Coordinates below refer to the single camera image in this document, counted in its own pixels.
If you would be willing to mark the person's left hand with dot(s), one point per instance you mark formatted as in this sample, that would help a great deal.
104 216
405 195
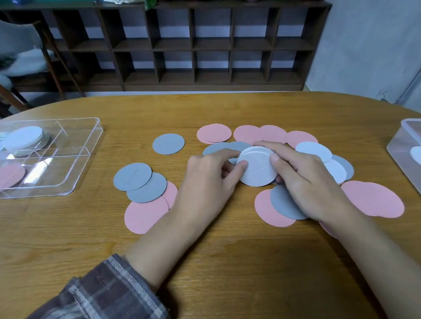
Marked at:
202 191

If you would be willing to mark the person's right hand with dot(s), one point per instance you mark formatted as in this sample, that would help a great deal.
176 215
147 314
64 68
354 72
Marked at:
310 189

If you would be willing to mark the neat white paper circle stack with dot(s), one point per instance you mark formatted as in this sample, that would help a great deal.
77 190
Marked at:
21 138
257 167

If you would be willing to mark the pile of round paper discs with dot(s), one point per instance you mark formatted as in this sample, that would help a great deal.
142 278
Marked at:
374 200

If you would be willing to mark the clear divided tray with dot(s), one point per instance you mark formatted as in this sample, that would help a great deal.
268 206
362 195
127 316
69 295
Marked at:
76 129

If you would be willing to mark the pink disc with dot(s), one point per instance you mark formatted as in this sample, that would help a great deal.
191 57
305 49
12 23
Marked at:
1 179

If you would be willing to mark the person's left forearm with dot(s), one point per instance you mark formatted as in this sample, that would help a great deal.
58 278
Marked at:
145 253

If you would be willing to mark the person's right forearm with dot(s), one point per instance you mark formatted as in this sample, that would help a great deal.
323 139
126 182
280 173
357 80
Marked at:
388 271

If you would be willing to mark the translucent plastic tub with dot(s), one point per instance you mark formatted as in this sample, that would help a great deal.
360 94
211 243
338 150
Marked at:
403 150

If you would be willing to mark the dark wooden cubby shelf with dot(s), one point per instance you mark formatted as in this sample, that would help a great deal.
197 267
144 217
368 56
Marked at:
213 45

